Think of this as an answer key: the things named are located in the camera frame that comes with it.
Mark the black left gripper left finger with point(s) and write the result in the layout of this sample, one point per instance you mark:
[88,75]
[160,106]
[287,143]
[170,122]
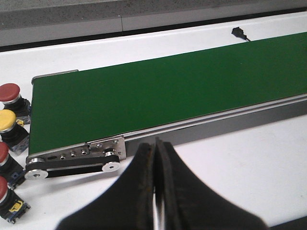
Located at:
[126,205]

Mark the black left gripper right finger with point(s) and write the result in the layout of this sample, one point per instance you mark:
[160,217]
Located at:
[186,203]

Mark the black conveyor drive belt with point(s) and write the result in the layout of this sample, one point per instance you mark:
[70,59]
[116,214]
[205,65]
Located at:
[49,169]

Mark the green conveyor belt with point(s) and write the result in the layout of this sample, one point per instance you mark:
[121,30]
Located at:
[132,98]

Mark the red button bottom left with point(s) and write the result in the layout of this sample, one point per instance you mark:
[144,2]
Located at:
[12,207]

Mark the red button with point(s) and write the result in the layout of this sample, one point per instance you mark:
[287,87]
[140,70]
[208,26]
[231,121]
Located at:
[11,98]
[12,207]
[10,169]

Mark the red button left middle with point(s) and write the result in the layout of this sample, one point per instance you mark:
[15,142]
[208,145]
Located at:
[10,169]

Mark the yellow button left side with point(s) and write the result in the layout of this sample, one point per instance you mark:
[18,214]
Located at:
[15,136]

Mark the red button top left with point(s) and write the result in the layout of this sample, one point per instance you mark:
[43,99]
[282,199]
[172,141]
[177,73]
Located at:
[11,98]

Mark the grey speckled stone counter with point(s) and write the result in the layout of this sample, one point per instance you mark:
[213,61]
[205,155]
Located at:
[29,21]

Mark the aluminium conveyor frame rail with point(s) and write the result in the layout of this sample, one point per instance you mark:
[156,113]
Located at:
[211,125]

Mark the black cable connector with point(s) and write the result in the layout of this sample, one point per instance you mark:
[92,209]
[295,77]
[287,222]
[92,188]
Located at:
[239,33]

